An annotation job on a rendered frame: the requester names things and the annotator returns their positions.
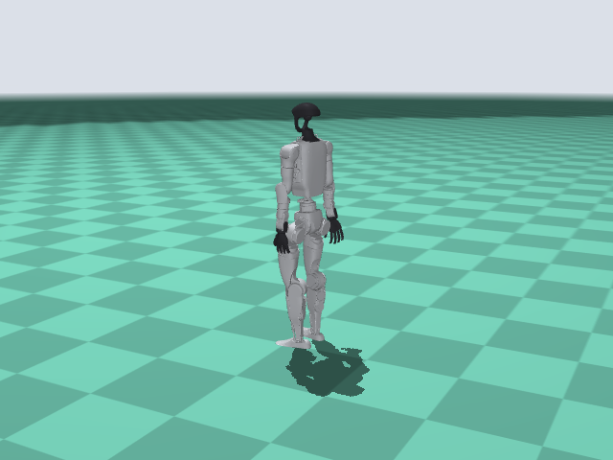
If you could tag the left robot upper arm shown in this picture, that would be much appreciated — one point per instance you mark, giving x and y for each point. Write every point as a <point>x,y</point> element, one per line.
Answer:
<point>288,155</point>

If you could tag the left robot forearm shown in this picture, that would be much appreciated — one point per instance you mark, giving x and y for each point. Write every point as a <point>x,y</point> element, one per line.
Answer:
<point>283,200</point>

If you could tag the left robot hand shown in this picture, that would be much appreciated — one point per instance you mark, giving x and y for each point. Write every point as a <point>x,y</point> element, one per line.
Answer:
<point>281,240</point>

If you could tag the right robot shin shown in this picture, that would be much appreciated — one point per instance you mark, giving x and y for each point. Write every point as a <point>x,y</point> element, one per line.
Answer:
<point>315,299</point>

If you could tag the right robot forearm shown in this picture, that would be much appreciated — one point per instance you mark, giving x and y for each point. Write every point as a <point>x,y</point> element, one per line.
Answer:
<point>328,198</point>

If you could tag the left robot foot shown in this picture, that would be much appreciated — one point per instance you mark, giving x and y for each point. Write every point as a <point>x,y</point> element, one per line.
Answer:
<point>305,344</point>

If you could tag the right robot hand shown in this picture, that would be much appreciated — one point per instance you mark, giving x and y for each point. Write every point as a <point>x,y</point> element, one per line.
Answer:
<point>335,226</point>

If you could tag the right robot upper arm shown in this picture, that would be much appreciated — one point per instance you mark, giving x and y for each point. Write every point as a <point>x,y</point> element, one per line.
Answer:
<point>329,174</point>

